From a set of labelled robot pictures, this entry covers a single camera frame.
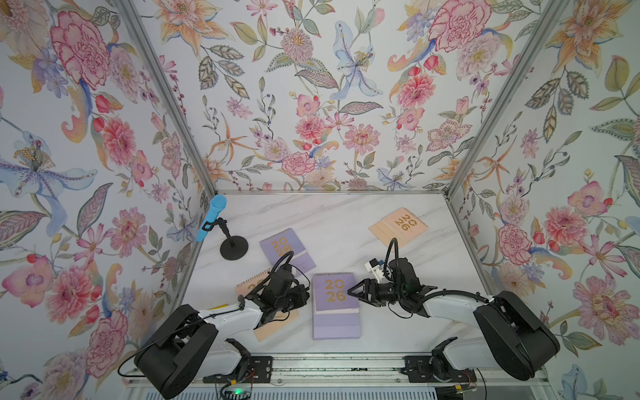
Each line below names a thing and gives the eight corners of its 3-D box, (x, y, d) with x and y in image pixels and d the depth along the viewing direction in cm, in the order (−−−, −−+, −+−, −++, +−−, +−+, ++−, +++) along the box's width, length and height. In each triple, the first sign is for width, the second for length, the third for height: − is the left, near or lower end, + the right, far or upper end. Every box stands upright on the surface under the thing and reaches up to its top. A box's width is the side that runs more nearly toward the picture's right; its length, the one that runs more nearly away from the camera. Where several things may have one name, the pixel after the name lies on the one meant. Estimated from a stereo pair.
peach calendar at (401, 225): (391, 252, 103) (392, 249, 101) (368, 229, 110) (369, 226, 109) (425, 228, 111) (427, 225, 109) (402, 209, 118) (403, 206, 116)
